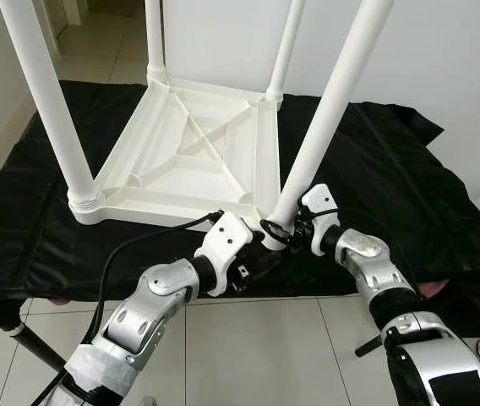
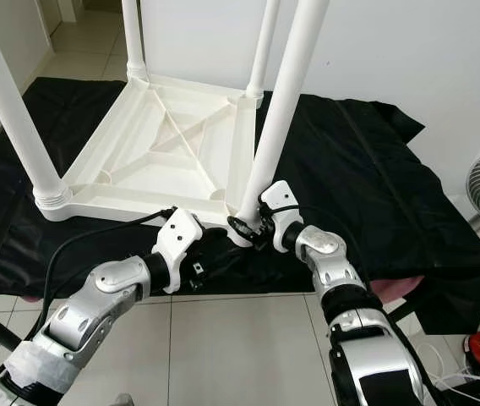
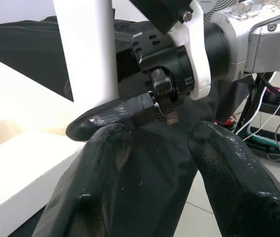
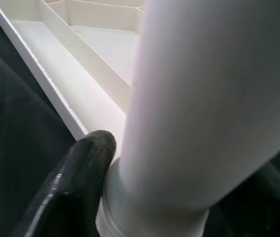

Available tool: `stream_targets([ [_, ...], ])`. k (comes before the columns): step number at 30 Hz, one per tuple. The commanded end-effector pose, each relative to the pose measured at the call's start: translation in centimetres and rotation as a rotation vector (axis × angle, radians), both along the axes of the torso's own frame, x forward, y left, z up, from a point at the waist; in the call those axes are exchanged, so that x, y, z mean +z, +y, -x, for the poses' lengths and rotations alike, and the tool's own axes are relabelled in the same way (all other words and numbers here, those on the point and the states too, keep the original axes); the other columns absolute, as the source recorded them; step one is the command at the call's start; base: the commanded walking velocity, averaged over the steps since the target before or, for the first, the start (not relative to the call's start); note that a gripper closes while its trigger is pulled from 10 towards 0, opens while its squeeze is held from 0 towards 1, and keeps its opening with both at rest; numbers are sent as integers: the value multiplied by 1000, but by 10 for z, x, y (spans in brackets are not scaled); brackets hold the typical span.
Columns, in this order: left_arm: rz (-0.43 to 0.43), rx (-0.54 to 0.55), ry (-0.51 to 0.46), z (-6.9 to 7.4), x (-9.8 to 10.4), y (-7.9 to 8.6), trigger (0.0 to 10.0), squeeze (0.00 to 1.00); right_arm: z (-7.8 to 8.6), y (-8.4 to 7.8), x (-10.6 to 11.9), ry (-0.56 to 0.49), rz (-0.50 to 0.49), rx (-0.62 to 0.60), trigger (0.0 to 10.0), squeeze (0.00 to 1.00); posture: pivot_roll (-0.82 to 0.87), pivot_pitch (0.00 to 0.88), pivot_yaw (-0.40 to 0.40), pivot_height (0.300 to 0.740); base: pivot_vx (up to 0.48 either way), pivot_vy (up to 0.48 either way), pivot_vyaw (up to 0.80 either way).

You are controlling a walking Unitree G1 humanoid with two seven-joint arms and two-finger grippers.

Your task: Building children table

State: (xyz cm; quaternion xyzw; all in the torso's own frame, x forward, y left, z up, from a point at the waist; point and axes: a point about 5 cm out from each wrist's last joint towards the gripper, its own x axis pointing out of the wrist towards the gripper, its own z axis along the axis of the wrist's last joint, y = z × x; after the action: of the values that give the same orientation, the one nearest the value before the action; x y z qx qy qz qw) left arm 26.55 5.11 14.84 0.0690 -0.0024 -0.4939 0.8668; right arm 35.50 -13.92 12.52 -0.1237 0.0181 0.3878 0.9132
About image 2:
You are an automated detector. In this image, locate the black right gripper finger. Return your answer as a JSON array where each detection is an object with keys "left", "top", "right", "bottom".
[{"left": 226, "top": 215, "right": 262, "bottom": 246}]

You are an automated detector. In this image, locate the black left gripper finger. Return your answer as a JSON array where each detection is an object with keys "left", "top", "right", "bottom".
[{"left": 202, "top": 244, "right": 241, "bottom": 272}]

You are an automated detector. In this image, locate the white plastic table leg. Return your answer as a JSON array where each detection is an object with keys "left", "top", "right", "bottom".
[
  {"left": 244, "top": 0, "right": 281, "bottom": 98},
  {"left": 236, "top": 0, "right": 331, "bottom": 238},
  {"left": 0, "top": 0, "right": 72, "bottom": 211},
  {"left": 120, "top": 0, "right": 148, "bottom": 81}
]

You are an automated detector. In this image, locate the black table cloth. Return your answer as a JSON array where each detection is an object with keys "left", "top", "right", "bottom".
[{"left": 0, "top": 76, "right": 480, "bottom": 335}]

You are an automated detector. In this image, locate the pink stool seat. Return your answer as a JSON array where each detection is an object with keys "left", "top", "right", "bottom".
[{"left": 371, "top": 275, "right": 425, "bottom": 305}]

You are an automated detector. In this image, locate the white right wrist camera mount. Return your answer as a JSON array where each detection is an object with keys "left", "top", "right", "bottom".
[{"left": 259, "top": 180, "right": 304, "bottom": 253}]

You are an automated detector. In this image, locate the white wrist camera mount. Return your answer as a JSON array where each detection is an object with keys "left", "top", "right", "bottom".
[
  {"left": 259, "top": 180, "right": 304, "bottom": 253},
  {"left": 151, "top": 207, "right": 205, "bottom": 295}
]

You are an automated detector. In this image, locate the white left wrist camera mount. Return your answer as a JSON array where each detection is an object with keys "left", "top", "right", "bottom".
[{"left": 151, "top": 207, "right": 205, "bottom": 295}]

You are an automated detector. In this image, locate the white floor cable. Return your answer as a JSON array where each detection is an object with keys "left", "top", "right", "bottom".
[{"left": 430, "top": 338, "right": 480, "bottom": 398}]

